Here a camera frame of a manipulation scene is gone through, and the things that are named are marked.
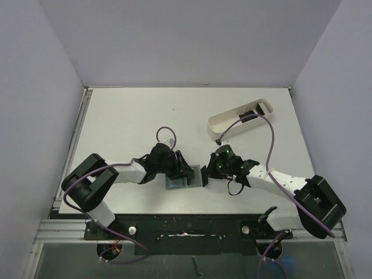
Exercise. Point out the aluminium frame rail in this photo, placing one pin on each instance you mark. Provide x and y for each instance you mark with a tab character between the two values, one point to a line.
120	124

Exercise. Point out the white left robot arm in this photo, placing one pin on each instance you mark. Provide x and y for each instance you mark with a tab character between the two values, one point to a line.
87	185

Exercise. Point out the green card holder wallet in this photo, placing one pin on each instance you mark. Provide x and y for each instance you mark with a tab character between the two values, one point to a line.
179	183

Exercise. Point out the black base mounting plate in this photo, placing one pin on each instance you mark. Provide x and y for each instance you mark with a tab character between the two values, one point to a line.
185	234

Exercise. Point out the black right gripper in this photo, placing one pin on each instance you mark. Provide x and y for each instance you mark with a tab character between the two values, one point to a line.
212	169

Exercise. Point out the fallen black card in tray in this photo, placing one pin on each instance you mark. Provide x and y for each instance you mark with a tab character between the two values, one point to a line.
247	116

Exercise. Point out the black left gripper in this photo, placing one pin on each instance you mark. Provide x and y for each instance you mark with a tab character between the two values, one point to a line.
181	168

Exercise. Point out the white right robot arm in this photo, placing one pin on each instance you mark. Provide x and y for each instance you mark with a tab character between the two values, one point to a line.
317	210

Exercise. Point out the white oblong tray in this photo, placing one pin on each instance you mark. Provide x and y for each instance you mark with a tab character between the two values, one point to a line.
218	123

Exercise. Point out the card stack in tray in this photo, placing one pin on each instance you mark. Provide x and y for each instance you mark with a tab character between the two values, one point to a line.
261	109

